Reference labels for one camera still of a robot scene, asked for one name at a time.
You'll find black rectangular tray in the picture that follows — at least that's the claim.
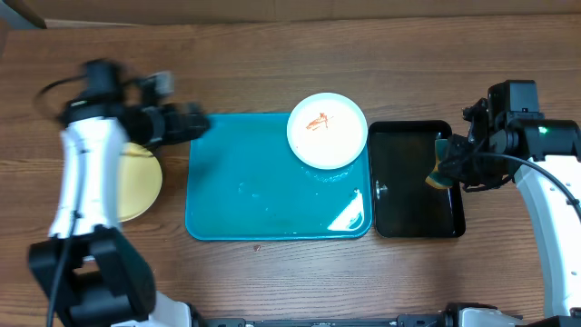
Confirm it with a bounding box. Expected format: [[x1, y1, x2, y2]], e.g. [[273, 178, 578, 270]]
[[368, 120, 466, 238]]

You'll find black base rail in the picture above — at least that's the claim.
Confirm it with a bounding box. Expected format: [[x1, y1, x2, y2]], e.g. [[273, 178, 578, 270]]
[[193, 313, 455, 327]]

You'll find green yellow sponge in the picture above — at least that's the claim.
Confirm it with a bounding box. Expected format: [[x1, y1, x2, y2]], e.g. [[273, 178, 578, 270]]
[[425, 139, 454, 190]]

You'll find yellow-green plate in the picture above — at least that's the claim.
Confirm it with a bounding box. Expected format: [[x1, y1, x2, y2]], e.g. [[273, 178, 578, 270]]
[[117, 143, 162, 223]]

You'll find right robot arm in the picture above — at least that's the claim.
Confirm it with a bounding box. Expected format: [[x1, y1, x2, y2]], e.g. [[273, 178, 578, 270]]
[[427, 119, 580, 326]]

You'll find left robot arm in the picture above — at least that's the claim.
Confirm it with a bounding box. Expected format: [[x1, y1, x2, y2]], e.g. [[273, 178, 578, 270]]
[[28, 100, 210, 326]]

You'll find teal plastic tray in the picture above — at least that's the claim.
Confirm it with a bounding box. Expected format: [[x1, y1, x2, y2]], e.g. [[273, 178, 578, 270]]
[[184, 114, 373, 241]]

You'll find white plate with sauce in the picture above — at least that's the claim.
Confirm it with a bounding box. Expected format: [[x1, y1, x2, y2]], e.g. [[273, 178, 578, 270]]
[[286, 93, 368, 170]]

